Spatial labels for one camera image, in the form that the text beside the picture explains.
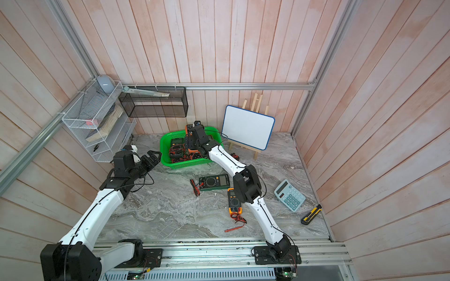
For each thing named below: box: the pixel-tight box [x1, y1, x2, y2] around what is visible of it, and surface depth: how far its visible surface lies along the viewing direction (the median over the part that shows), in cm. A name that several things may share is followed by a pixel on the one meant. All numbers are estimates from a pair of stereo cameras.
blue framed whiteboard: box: [221, 104, 276, 151], surface depth 100 cm
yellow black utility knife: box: [300, 204, 323, 225], surface depth 85 cm
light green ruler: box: [122, 86, 170, 98], surface depth 92 cm
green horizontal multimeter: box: [189, 173, 231, 197], surface depth 96 cm
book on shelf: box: [85, 103, 124, 143], surface depth 83 cm
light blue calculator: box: [274, 179, 306, 213], surface depth 92 cm
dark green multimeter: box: [169, 137, 186, 160], surface depth 104 cm
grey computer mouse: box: [96, 74, 115, 94], surface depth 84 cm
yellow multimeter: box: [225, 187, 247, 232], surface depth 86 cm
